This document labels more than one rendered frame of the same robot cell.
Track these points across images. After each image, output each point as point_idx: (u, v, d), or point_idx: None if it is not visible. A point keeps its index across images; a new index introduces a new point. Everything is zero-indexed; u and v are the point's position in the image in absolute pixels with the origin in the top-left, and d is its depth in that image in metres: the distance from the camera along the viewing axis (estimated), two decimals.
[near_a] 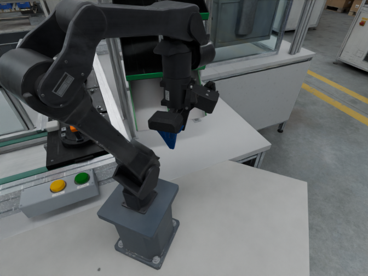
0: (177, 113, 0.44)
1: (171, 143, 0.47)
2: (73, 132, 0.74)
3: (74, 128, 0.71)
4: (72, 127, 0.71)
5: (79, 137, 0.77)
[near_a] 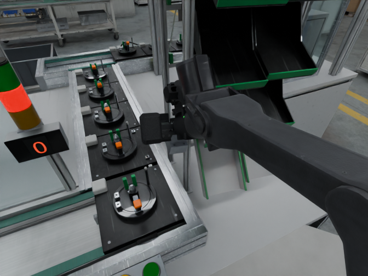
0: None
1: None
2: None
3: (139, 206, 0.57)
4: (136, 204, 0.57)
5: (139, 210, 0.63)
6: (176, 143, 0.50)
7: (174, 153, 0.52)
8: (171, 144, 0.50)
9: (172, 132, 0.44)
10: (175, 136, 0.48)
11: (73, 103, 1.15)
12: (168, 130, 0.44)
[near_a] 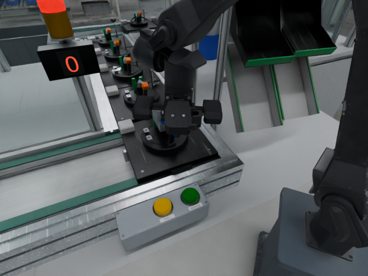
0: None
1: None
2: (170, 134, 0.57)
3: None
4: None
5: (172, 141, 0.60)
6: None
7: (165, 130, 0.60)
8: (160, 121, 0.59)
9: None
10: (160, 113, 0.57)
11: None
12: None
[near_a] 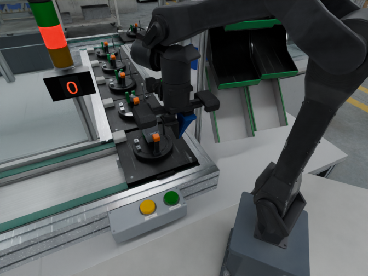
0: None
1: (180, 129, 0.51)
2: (154, 143, 0.67)
3: (157, 138, 0.65)
4: (155, 136, 0.65)
5: (157, 150, 0.70)
6: (150, 133, 0.69)
7: (151, 141, 0.70)
8: (147, 134, 0.69)
9: None
10: None
11: None
12: None
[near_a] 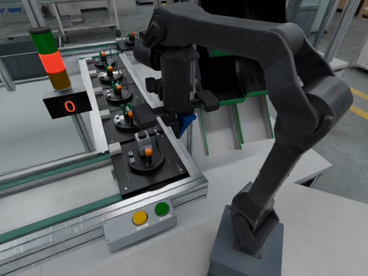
0: None
1: (180, 129, 0.51)
2: (147, 156, 0.72)
3: (149, 152, 0.69)
4: (147, 150, 0.70)
5: (150, 162, 0.74)
6: (143, 147, 0.74)
7: (144, 154, 0.75)
8: (140, 148, 0.73)
9: None
10: (140, 141, 0.72)
11: (85, 86, 1.27)
12: None
